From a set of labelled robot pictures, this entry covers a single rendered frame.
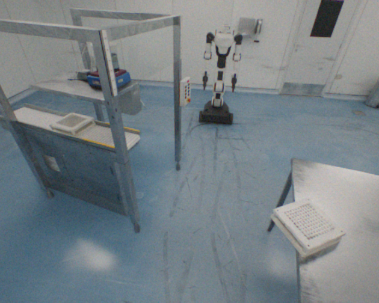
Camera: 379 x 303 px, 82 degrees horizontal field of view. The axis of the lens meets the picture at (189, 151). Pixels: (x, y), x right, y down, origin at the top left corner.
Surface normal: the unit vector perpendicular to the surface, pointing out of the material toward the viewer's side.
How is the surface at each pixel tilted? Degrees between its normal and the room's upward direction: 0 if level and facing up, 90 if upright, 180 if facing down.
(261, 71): 90
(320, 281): 0
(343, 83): 90
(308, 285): 0
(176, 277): 0
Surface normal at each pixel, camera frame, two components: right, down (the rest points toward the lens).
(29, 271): 0.03, -0.80
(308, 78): -0.13, 0.59
